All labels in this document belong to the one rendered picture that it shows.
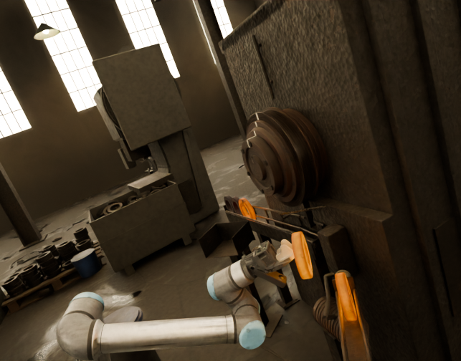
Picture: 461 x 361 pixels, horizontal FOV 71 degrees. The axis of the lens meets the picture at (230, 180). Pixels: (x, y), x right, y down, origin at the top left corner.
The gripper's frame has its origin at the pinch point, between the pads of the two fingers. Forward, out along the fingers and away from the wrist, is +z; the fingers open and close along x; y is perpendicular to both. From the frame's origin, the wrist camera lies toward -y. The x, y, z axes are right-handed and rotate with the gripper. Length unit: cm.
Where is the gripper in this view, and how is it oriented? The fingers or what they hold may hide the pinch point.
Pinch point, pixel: (300, 250)
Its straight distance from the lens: 114.0
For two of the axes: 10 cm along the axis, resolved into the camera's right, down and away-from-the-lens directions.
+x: 2.1, -3.1, 9.3
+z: 7.8, -5.1, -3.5
